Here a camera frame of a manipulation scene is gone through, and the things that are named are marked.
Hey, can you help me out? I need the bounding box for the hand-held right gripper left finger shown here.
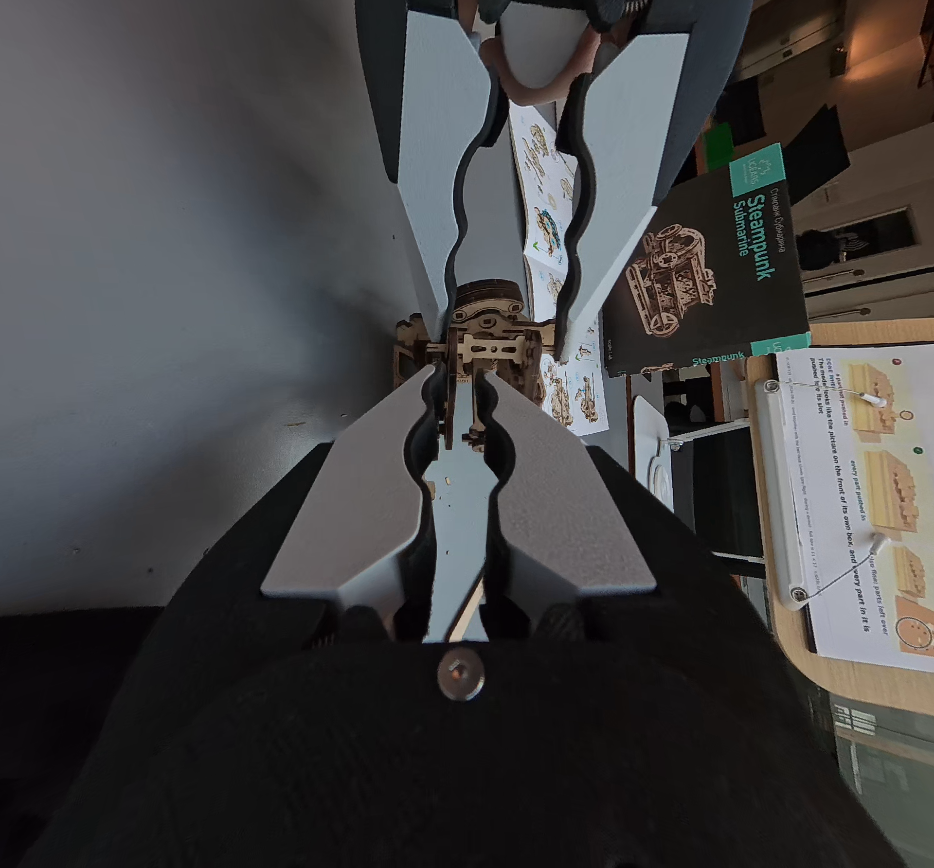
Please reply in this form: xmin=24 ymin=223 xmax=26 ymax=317
xmin=259 ymin=363 xmax=448 ymax=621

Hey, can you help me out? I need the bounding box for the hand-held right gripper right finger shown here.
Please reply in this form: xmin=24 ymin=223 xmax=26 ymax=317
xmin=473 ymin=372 xmax=658 ymax=614

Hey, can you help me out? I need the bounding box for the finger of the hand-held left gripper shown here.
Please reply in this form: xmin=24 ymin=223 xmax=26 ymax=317
xmin=396 ymin=9 xmax=510 ymax=344
xmin=555 ymin=31 xmax=692 ymax=362

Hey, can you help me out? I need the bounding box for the wooden mechanical model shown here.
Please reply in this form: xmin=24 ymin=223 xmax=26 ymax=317
xmin=394 ymin=279 xmax=563 ymax=455

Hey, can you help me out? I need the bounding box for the person's left hand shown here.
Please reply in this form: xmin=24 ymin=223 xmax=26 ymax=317
xmin=480 ymin=29 xmax=610 ymax=108

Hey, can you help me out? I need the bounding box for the white instruction booklet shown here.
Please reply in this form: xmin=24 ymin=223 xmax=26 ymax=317
xmin=508 ymin=102 xmax=610 ymax=439

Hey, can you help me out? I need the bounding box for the green panel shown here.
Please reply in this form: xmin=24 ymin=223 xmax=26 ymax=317
xmin=700 ymin=123 xmax=735 ymax=170

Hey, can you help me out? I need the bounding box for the white sheet holder board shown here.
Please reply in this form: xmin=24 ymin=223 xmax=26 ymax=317
xmin=755 ymin=375 xmax=823 ymax=611

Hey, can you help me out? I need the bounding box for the black model kit box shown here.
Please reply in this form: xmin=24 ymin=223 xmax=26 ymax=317
xmin=602 ymin=142 xmax=813 ymax=379

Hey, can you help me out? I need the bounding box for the laminated instruction sheet on clipboard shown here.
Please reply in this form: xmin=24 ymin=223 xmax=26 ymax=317
xmin=744 ymin=321 xmax=934 ymax=698

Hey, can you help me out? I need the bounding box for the printed instruction sheet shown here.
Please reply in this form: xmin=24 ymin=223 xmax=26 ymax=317
xmin=775 ymin=344 xmax=934 ymax=673

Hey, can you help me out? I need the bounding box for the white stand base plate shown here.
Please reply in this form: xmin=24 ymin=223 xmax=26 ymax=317
xmin=629 ymin=395 xmax=684 ymax=512

